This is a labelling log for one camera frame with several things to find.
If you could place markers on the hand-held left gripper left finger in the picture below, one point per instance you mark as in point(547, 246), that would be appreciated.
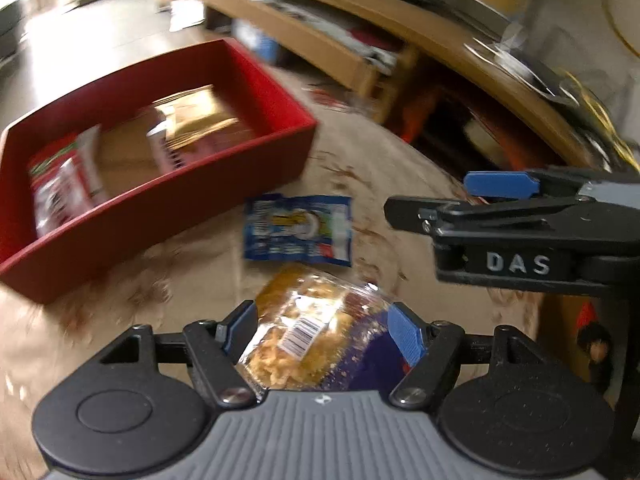
point(240, 324)

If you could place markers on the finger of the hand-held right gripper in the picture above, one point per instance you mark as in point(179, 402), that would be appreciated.
point(500, 184)
point(475, 212)

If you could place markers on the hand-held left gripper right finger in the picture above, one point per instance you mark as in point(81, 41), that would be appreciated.
point(406, 332)

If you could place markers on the clear blue crunchy snack bag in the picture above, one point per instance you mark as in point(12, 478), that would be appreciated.
point(310, 332)

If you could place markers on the red box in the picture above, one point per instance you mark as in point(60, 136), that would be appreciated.
point(150, 215)

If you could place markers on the blue white snack packet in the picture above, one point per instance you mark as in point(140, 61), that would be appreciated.
point(300, 230)

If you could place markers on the red black figurine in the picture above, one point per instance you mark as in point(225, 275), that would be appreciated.
point(596, 347)

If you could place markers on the wooden shelf unit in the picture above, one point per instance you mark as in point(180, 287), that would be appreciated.
point(340, 45)

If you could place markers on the gold foil snack packet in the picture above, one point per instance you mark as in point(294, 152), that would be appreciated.
point(200, 110)

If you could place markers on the white paper sheet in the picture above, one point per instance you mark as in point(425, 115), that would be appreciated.
point(185, 14)

